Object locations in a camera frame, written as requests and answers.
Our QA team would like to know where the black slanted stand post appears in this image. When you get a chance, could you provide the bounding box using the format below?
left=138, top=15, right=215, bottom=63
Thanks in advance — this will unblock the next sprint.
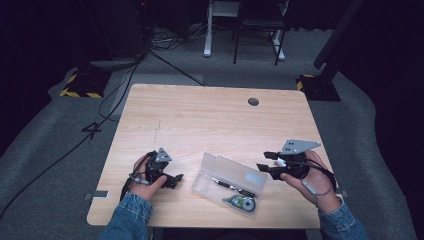
left=312, top=0, right=365, bottom=70

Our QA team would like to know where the green correction tape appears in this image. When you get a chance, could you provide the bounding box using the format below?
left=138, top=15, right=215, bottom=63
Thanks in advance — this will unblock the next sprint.
left=222, top=194, right=257, bottom=213

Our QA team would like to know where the long black floor cable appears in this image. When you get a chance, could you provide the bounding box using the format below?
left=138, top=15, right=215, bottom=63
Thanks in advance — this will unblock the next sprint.
left=0, top=49, right=148, bottom=221

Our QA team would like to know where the person's left hand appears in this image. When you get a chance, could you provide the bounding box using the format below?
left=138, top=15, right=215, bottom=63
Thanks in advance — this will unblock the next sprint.
left=128, top=154, right=168, bottom=203

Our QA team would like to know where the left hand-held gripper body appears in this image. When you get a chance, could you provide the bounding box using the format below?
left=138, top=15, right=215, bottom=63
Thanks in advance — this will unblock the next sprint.
left=143, top=147, right=175, bottom=188

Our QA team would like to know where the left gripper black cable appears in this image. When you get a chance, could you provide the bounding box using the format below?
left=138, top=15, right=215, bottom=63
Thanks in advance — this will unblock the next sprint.
left=119, top=150, right=158, bottom=202

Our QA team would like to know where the dark equipment cabinet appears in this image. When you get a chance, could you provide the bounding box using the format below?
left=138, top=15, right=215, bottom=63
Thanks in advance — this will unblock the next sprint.
left=87, top=0, right=152, bottom=69

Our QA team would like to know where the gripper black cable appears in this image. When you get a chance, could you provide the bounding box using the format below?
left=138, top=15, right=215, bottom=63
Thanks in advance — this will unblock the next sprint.
left=119, top=150, right=158, bottom=202
left=301, top=159, right=337, bottom=208

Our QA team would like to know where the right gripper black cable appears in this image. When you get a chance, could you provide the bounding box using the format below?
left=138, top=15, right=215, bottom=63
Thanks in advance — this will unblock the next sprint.
left=301, top=159, right=337, bottom=208

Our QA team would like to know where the black pen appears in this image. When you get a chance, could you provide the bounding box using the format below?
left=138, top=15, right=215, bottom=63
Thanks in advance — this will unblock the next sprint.
left=205, top=175, right=258, bottom=198

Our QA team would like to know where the metal table edge bracket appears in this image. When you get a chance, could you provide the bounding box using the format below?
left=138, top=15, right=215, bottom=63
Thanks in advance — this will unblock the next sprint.
left=83, top=190, right=110, bottom=201

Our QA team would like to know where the black yellow striped stand base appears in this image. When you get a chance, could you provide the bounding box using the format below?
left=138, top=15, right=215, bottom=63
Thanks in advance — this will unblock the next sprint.
left=295, top=73, right=342, bottom=102
left=59, top=70, right=113, bottom=100

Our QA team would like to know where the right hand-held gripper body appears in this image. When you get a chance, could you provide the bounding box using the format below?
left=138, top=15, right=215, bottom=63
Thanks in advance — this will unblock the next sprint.
left=272, top=138, right=322, bottom=182

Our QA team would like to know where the white desk frame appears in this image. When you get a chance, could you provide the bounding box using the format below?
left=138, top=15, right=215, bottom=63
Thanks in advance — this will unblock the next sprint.
left=202, top=0, right=287, bottom=62

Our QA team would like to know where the person's right hand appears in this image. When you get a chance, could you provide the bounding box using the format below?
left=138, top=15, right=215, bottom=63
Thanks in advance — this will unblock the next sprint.
left=279, top=149, right=338, bottom=214

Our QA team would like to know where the black metal chair frame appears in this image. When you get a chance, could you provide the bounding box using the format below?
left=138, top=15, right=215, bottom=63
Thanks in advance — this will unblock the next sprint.
left=232, top=0, right=290, bottom=67

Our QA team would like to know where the translucent plastic pencil case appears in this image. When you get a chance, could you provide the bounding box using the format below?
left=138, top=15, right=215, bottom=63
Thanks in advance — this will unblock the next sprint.
left=191, top=152, right=269, bottom=216

